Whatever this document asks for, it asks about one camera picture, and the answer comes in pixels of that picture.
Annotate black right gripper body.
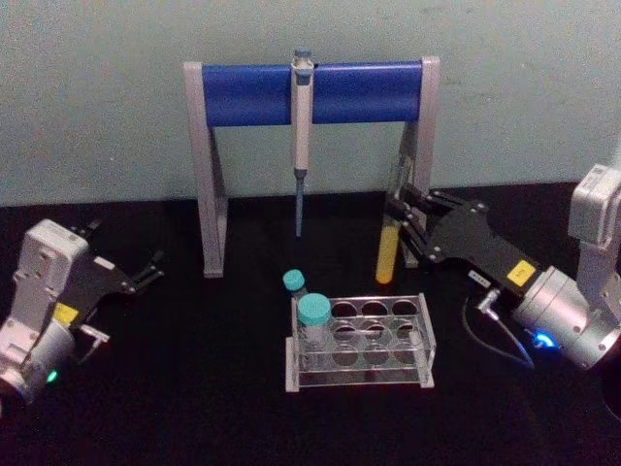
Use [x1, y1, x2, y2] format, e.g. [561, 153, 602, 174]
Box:
[420, 203, 541, 298]

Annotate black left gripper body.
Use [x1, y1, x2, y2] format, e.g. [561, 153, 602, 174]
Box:
[51, 250, 138, 325]

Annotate clear tube with yellow liquid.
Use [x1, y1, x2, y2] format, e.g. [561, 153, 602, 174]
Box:
[375, 153, 414, 285]

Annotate large teal capped tube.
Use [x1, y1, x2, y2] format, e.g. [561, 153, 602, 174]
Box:
[296, 291, 333, 351]

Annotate small teal capped tube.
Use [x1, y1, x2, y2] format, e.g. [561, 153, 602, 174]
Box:
[281, 269, 310, 306]

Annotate clear plastic tube rack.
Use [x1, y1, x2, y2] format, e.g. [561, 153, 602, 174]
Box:
[284, 292, 438, 393]

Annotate black table cloth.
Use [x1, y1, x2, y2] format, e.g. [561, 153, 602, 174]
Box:
[0, 183, 621, 466]

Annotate grey pipette with blue tip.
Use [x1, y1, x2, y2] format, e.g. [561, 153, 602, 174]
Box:
[289, 47, 314, 239]

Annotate grey stand with blue bar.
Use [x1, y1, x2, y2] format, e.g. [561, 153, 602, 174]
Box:
[182, 55, 441, 280]

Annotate right gripper dark cable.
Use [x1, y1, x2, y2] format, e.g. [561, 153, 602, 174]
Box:
[462, 287, 537, 371]

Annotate gripper dark cable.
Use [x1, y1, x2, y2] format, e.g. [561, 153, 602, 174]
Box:
[75, 323, 112, 365]
[462, 287, 537, 371]

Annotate left gripper dark cable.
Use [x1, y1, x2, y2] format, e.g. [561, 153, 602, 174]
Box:
[75, 323, 112, 365]

